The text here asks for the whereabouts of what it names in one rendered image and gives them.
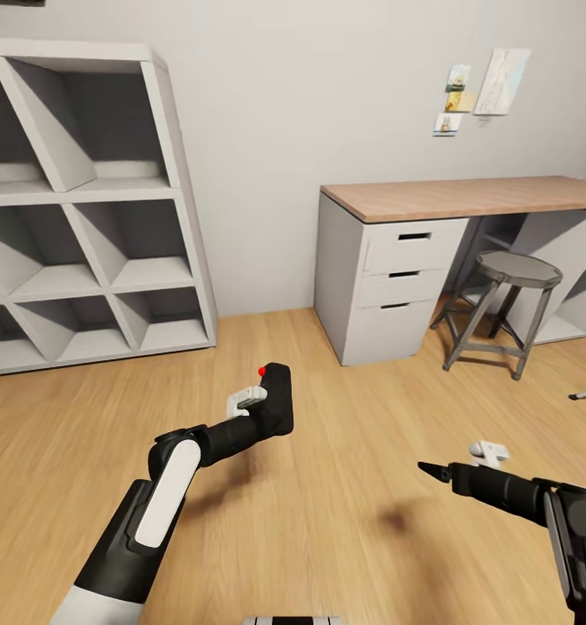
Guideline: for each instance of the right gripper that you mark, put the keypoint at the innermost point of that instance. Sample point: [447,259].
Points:
[484,483]

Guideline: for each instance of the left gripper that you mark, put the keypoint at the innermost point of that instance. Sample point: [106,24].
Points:
[245,431]

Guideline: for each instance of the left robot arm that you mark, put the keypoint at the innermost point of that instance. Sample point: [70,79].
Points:
[115,581]

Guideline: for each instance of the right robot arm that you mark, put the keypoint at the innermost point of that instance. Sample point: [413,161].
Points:
[560,507]

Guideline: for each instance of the digital camera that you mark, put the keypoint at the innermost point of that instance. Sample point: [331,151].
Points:
[276,380]

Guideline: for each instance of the bookcase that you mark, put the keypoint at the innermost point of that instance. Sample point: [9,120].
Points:
[36,294]

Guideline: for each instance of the taboret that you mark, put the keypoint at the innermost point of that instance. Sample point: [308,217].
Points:
[517,269]

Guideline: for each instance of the desk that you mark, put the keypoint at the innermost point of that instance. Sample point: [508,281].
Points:
[384,251]

